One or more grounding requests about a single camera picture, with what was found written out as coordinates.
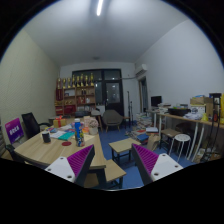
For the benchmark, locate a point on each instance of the low wooden stool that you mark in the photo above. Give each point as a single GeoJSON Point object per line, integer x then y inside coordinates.
{"type": "Point", "coordinates": [122, 146]}

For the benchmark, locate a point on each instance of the flat round red coaster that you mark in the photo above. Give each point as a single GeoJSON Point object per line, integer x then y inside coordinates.
{"type": "Point", "coordinates": [66, 143]}

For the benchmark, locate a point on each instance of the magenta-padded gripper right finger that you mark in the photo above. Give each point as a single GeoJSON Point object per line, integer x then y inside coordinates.
{"type": "Point", "coordinates": [156, 165]}

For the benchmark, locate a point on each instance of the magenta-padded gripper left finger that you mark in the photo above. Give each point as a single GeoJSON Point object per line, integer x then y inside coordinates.
{"type": "Point", "coordinates": [65, 166]}

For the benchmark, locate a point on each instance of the wooden shelf unit with trophies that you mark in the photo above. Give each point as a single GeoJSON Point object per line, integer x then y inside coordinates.
{"type": "Point", "coordinates": [75, 96]}

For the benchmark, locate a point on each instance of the black computer monitor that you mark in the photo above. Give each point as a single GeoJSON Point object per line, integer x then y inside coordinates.
{"type": "Point", "coordinates": [156, 100]}

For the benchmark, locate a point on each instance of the black bowl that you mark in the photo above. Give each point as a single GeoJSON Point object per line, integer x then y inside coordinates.
{"type": "Point", "coordinates": [178, 111]}

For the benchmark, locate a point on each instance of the long ceiling light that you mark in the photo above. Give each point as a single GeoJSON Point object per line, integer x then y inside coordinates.
{"type": "Point", "coordinates": [99, 7]}

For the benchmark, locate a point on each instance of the pile of books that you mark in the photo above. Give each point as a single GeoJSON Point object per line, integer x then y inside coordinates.
{"type": "Point", "coordinates": [143, 128]}

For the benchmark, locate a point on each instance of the white paper sheets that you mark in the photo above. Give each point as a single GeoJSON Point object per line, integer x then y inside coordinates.
{"type": "Point", "coordinates": [57, 134]}

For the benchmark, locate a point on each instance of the pink flower bouquet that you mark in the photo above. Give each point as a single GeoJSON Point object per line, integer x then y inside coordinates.
{"type": "Point", "coordinates": [92, 123]}

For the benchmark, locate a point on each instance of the yellow gift box red ribbon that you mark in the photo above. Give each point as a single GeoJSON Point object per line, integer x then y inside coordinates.
{"type": "Point", "coordinates": [59, 122]}

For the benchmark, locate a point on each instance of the dark mug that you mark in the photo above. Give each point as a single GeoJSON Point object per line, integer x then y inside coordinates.
{"type": "Point", "coordinates": [46, 137]}

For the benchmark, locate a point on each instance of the purple sign board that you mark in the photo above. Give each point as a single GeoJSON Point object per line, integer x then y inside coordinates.
{"type": "Point", "coordinates": [14, 130]}

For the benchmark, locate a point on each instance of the black office chair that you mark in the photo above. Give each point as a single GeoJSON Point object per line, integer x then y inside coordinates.
{"type": "Point", "coordinates": [30, 124]}

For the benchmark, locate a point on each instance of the grey-brown armchair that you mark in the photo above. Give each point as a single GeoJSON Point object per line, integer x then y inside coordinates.
{"type": "Point", "coordinates": [112, 118]}

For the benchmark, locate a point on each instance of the teal notebook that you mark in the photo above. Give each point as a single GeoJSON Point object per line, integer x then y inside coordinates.
{"type": "Point", "coordinates": [66, 135]}

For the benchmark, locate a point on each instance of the dark-framed wooden stool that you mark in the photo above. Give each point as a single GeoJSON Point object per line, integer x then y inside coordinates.
{"type": "Point", "coordinates": [169, 134]}

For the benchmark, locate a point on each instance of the black-framed glass door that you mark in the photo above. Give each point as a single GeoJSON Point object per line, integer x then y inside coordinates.
{"type": "Point", "coordinates": [112, 93]}

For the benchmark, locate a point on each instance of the white wall air conditioner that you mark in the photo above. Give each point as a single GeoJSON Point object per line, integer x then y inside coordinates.
{"type": "Point", "coordinates": [141, 69]}

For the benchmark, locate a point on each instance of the wooden bench seat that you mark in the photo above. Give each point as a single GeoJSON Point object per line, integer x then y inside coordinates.
{"type": "Point", "coordinates": [114, 171]}

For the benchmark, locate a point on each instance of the white round stool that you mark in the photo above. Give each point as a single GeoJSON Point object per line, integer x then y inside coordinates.
{"type": "Point", "coordinates": [182, 141]}

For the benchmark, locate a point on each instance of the cardboard box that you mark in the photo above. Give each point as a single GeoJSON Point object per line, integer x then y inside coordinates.
{"type": "Point", "coordinates": [201, 100]}

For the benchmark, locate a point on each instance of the blue-capped drink bottle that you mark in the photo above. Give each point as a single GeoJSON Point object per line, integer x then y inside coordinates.
{"type": "Point", "coordinates": [79, 133]}

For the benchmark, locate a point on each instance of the long white-legged wooden desk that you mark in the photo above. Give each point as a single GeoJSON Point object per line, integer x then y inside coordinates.
{"type": "Point", "coordinates": [186, 128]}

